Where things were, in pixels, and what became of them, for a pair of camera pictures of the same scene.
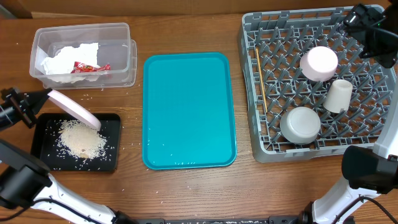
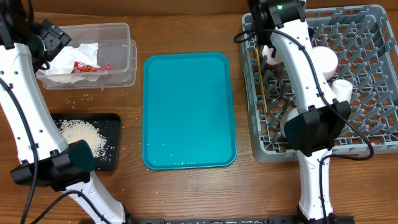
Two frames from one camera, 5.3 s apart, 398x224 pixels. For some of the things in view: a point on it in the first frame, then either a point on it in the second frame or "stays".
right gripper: [364, 18] → [261, 43]
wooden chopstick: [261, 81] stays
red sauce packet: [80, 67] stays
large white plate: [74, 109] → [270, 60]
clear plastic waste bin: [84, 56] stays
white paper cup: [338, 97] stays
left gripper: [28, 104] → [56, 38]
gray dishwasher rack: [310, 93] stays
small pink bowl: [318, 63] stays
